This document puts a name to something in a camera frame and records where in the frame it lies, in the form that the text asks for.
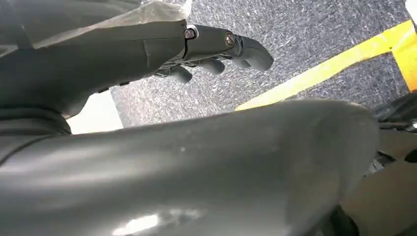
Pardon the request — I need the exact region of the yellow floor tape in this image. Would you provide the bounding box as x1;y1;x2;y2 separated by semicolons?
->
234;19;417;112

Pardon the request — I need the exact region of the black robot leg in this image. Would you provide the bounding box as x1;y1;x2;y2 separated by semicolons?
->
314;92;417;236

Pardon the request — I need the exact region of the white desk side panel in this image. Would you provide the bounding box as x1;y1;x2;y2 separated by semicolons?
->
66;88;125;135

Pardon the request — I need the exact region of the clear plastic film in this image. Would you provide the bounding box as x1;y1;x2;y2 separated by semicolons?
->
32;0;193;50

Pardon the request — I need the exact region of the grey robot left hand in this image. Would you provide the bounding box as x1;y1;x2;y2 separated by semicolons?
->
0;0;381;236

